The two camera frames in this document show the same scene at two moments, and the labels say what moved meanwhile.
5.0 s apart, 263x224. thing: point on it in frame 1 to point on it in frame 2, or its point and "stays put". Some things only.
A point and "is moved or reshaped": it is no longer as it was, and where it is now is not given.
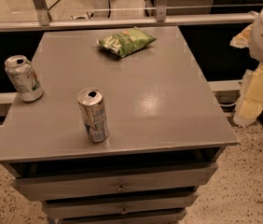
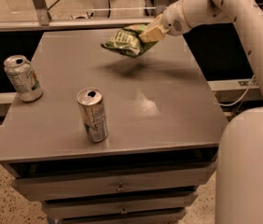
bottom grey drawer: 155,217 stays put
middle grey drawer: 165,204 stays put
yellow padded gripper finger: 258,87 to 173,21
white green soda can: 24,77 stays put
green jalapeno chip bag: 127,41 is moved or reshaped
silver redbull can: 91,102 stays put
